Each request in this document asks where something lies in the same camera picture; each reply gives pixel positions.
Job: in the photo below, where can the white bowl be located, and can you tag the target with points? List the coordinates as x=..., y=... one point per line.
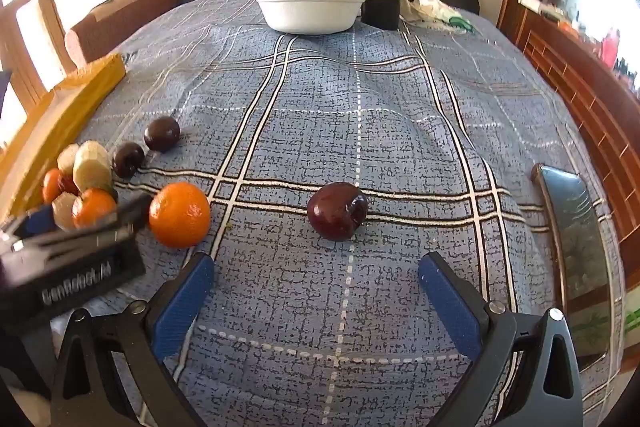
x=310, y=12

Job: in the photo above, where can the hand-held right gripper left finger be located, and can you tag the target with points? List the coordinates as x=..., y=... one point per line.
x=182, y=302

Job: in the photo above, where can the blue plaid tablecloth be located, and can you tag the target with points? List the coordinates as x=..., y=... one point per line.
x=350, y=107

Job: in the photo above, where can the glass top side table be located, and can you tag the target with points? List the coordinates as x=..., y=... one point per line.
x=575, y=257

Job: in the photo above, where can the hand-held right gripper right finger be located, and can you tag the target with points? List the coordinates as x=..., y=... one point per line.
x=450, y=307

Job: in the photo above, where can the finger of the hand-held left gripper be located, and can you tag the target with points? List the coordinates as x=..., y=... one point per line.
x=130, y=212
x=37, y=219

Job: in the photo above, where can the small dark plum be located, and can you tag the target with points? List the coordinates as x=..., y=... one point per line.
x=161, y=133
x=128, y=159

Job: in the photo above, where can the orange tangerine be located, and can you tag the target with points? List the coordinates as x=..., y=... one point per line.
x=180, y=214
x=51, y=184

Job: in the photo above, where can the large dark plum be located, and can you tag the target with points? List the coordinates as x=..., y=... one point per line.
x=337, y=218

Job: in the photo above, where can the small red plum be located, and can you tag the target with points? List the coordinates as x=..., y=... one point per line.
x=69, y=184

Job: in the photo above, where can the wooden door frame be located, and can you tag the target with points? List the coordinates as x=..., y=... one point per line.
x=30, y=32

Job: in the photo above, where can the tangerine with green leaf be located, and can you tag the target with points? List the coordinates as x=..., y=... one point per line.
x=95, y=207

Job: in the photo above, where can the small peeled sugarcane piece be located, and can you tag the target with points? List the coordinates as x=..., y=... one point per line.
x=63, y=209
x=67, y=157

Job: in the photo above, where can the brown armchair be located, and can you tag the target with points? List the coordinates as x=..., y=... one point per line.
x=125, y=12

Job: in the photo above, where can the black container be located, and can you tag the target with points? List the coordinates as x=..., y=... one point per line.
x=381, y=13

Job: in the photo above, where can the white plastic bag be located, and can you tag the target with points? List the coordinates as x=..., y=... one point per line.
x=430, y=9

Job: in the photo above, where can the yellow-edged white tray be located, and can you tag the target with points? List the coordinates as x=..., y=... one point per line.
x=95, y=82

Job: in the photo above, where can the wooden cabinet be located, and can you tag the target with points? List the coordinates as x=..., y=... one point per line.
x=575, y=97

